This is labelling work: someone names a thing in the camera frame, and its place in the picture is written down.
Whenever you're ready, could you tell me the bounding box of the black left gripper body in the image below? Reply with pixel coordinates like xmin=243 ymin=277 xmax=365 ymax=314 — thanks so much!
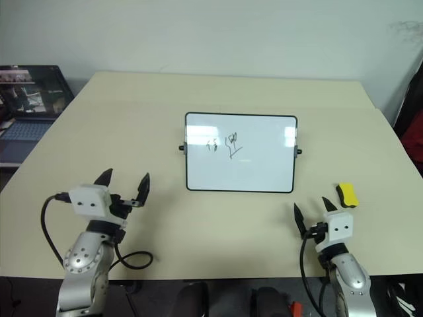
xmin=108 ymin=193 xmax=139 ymax=229

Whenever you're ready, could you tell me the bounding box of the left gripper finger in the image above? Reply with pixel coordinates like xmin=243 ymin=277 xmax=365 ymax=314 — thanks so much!
xmin=131 ymin=172 xmax=151 ymax=209
xmin=93 ymin=168 xmax=114 ymax=188

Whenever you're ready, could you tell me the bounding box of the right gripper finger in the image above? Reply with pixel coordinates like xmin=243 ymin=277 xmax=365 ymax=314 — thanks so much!
xmin=321 ymin=196 xmax=338 ymax=213
xmin=293 ymin=202 xmax=307 ymax=239

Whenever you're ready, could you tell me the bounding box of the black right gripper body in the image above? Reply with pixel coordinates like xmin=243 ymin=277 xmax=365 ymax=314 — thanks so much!
xmin=303 ymin=221 xmax=328 ymax=246

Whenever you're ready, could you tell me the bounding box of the yellow and black eraser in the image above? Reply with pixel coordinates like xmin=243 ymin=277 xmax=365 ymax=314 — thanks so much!
xmin=335 ymin=182 xmax=360 ymax=209

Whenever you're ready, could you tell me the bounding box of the dark rounded shape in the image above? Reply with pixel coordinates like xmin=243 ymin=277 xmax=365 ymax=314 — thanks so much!
xmin=172 ymin=280 xmax=212 ymax=317
xmin=249 ymin=286 xmax=292 ymax=317

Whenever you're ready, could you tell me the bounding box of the small black-framed whiteboard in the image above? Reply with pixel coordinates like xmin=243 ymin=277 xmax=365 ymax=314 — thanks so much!
xmin=178 ymin=112 xmax=303 ymax=194

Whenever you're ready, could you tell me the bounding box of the red cloth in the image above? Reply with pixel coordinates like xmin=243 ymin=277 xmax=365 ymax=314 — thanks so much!
xmin=401 ymin=110 xmax=423 ymax=168

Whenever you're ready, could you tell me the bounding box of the open laptop computer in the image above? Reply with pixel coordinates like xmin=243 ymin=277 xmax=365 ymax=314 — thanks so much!
xmin=0 ymin=65 xmax=75 ymax=167

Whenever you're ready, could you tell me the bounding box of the black chair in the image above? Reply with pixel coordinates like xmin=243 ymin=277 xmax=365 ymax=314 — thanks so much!
xmin=392 ymin=54 xmax=423 ymax=139

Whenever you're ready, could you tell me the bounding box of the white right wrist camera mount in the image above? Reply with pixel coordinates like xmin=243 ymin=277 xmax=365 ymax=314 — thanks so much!
xmin=315 ymin=211 xmax=356 ymax=254

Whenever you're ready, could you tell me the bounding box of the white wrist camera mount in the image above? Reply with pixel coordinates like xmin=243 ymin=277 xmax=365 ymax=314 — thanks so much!
xmin=67 ymin=184 xmax=129 ymax=231
xmin=315 ymin=211 xmax=356 ymax=254

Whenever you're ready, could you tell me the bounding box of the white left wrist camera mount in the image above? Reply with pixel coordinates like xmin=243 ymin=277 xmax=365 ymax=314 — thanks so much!
xmin=67 ymin=184 xmax=129 ymax=231

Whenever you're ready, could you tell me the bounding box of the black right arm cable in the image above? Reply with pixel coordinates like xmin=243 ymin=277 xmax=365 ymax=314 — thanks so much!
xmin=298 ymin=223 xmax=332 ymax=317

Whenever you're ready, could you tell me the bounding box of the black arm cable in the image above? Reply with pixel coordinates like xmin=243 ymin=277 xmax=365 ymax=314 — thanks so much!
xmin=298 ymin=223 xmax=332 ymax=317
xmin=40 ymin=192 xmax=155 ymax=270

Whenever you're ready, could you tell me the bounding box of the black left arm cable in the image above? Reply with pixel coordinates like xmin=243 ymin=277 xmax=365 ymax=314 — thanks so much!
xmin=40 ymin=192 xmax=155 ymax=270

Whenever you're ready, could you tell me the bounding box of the black bag with straps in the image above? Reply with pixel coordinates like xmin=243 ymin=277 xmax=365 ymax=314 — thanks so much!
xmin=385 ymin=280 xmax=423 ymax=317

